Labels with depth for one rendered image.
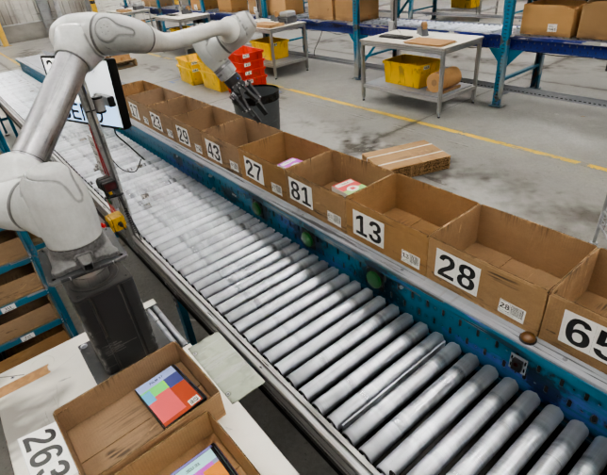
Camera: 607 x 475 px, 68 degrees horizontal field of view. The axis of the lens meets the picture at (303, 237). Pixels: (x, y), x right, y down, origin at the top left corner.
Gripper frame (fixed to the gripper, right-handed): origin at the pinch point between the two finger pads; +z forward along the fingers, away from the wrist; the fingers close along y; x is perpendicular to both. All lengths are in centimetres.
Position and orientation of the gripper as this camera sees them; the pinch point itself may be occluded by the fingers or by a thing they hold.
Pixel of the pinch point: (258, 112)
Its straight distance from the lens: 219.6
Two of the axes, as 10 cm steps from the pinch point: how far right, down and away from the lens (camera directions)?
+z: 6.0, 6.9, 4.0
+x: 6.1, -0.7, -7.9
